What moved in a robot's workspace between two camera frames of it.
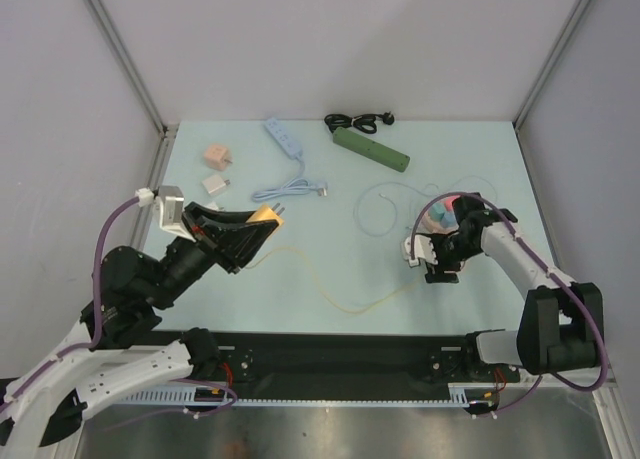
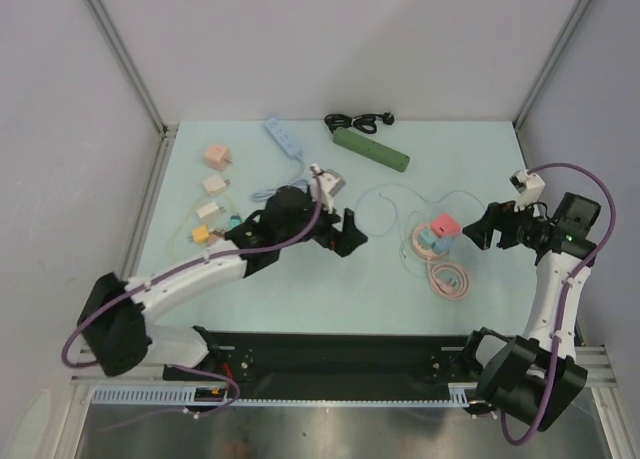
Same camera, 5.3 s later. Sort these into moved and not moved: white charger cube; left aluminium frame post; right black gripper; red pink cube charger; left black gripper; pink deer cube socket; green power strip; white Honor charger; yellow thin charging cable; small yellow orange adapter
Moved: right black gripper; left black gripper; yellow thin charging cable; white charger cube; small yellow orange adapter; red pink cube charger
Not moved: green power strip; left aluminium frame post; pink deer cube socket; white Honor charger
